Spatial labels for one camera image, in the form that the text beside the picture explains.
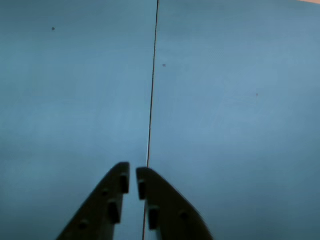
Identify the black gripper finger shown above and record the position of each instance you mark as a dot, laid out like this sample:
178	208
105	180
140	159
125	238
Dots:
100	207
175	212

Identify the grey table mat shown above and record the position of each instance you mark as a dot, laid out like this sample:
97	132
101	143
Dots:
237	112

